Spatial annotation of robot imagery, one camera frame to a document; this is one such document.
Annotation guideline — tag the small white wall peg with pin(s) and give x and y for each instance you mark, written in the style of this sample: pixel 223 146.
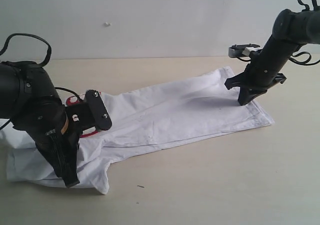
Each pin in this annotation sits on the small white wall peg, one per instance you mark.
pixel 107 24

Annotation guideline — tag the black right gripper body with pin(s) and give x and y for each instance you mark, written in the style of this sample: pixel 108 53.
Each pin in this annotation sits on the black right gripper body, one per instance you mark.
pixel 263 69

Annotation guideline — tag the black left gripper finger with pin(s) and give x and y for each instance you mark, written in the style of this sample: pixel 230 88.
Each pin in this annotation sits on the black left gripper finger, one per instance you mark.
pixel 60 151

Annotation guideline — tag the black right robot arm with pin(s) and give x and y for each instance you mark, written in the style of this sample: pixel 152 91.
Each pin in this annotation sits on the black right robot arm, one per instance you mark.
pixel 291 31

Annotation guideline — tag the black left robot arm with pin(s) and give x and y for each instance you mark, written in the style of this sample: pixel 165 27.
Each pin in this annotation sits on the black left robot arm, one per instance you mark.
pixel 30 101

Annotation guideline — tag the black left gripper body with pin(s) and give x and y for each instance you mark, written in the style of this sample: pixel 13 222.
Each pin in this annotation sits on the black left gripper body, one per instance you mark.
pixel 76 119

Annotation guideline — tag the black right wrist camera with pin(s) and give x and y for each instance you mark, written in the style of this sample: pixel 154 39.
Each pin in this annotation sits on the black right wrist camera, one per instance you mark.
pixel 242 50

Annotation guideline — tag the white t-shirt red lettering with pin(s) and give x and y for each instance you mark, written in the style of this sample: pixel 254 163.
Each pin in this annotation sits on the white t-shirt red lettering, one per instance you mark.
pixel 164 116

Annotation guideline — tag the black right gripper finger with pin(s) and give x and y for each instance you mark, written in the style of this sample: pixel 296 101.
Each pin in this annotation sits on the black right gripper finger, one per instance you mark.
pixel 249 93

